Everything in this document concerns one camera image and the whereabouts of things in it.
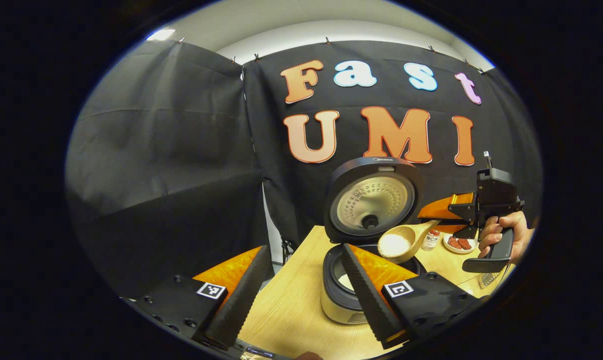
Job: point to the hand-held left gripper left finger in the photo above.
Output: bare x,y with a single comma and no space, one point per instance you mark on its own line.
241,300

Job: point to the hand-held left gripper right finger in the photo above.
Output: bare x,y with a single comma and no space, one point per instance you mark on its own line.
366,300

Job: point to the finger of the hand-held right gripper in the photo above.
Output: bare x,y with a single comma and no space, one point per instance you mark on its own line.
444,206
459,231

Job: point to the white rice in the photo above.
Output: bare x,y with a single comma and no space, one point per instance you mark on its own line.
346,282

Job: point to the wooden spoon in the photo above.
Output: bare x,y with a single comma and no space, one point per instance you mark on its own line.
416,237

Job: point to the spoonful of white rice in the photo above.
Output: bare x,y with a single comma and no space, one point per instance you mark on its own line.
395,245

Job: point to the dark grey rice cooker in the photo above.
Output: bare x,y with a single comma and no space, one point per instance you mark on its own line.
371,202

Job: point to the red meat piece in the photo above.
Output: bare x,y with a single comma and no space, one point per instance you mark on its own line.
454,242
465,244

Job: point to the white round plate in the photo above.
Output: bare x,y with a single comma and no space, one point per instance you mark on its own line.
469,250

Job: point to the clear drink bottle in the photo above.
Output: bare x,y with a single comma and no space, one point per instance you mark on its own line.
430,241

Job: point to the black tripod stand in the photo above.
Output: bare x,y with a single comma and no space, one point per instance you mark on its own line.
286,250

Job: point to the black backdrop cloth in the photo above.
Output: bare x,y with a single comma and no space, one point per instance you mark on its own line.
146,165

